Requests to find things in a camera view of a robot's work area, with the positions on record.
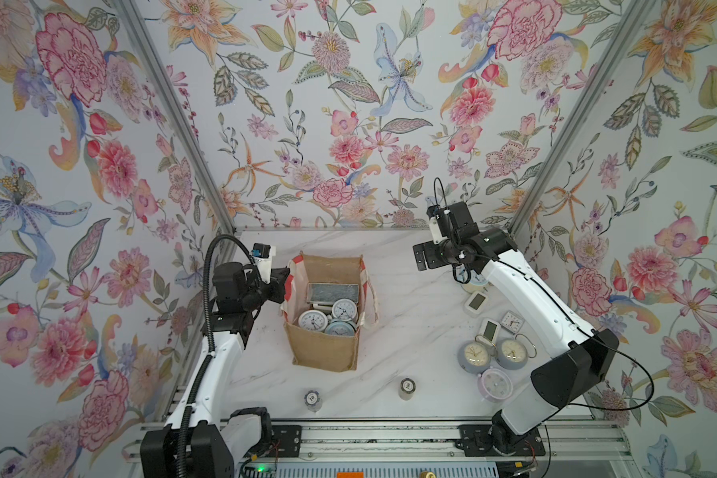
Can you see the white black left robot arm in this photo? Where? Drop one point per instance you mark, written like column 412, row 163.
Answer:
column 202, row 438

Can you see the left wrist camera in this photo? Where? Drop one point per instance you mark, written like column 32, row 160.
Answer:
column 263, row 255

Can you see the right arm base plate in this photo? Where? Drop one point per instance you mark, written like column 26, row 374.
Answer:
column 479, row 440

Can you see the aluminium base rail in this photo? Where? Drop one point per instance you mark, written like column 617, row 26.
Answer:
column 559, row 439

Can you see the light blue twin bell clock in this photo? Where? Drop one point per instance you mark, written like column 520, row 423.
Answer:
column 477, row 282

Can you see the grey rectangular mirror clock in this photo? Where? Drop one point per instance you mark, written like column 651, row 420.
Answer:
column 330, row 293

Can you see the wooden chess board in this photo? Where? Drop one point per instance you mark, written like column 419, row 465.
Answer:
column 519, row 245

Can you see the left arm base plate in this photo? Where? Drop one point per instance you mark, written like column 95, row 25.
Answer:
column 282, row 441

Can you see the white round alarm clock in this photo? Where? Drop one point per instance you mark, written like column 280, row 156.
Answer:
column 345, row 310

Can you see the silver round alarm clock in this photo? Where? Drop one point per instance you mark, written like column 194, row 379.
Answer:
column 313, row 321

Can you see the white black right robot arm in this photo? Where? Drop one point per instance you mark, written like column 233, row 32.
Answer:
column 579, row 355

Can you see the pink round alarm clock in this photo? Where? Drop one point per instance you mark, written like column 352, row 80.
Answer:
column 494, row 385

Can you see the mint round alarm clock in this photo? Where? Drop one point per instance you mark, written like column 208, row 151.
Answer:
column 341, row 329

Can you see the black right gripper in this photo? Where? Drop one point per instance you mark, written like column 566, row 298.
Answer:
column 429, row 250

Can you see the small white square clock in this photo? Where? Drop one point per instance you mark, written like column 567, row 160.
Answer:
column 512, row 322

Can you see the small white digital clock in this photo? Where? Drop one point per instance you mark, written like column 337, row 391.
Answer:
column 488, row 333

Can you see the small silver cylinder clock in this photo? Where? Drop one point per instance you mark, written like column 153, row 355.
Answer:
column 313, row 401

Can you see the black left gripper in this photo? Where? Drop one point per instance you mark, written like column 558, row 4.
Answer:
column 277, row 284

